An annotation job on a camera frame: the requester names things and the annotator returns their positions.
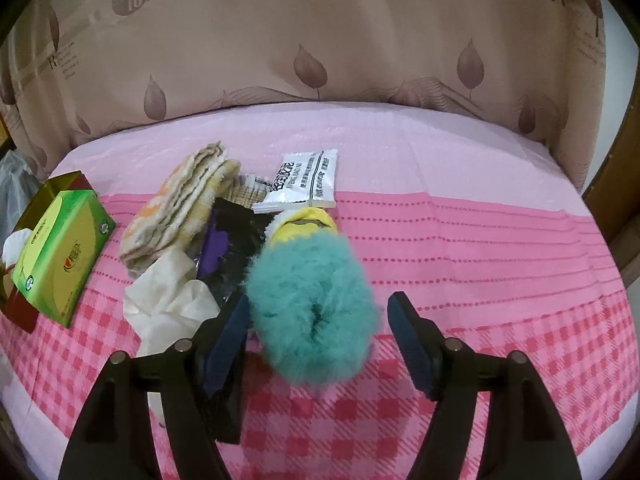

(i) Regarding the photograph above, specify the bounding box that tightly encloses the wooden frame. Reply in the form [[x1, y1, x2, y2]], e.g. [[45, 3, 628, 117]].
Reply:
[[582, 60, 640, 311]]

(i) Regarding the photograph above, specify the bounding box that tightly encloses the grey plastic bag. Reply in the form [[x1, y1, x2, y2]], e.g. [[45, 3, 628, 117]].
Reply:
[[0, 150, 41, 241]]

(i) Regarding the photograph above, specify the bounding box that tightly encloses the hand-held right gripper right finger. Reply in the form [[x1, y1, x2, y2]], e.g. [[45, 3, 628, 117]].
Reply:
[[387, 290, 583, 480]]

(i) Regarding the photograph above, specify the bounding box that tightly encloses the gold box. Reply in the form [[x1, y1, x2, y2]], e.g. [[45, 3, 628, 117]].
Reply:
[[0, 171, 98, 333]]

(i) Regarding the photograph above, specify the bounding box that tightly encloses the purple and black packet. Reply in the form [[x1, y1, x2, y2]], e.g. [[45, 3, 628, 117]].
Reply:
[[195, 197, 268, 443]]

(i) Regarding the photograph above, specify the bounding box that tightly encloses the green tissue pack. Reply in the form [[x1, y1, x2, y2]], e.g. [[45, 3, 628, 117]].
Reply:
[[11, 190, 117, 328]]

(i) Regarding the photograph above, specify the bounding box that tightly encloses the white sachet packet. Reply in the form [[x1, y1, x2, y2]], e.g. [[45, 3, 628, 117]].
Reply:
[[252, 149, 338, 216]]

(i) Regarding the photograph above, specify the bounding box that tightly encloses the white packet in tray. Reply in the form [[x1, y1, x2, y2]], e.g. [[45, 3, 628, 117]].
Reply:
[[2, 227, 33, 266]]

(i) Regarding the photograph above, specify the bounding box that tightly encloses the beige leaf print curtain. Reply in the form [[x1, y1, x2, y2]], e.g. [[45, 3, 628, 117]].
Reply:
[[0, 0, 621, 196]]

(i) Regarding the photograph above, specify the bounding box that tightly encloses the pink checked blanket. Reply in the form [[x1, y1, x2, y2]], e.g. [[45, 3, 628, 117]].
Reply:
[[0, 102, 631, 480]]

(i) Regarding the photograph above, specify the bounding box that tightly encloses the teal and yellow plush toy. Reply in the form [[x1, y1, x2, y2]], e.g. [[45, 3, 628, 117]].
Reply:
[[244, 207, 382, 386]]

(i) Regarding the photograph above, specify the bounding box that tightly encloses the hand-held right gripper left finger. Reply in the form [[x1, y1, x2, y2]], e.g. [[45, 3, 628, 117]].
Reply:
[[59, 290, 251, 480]]

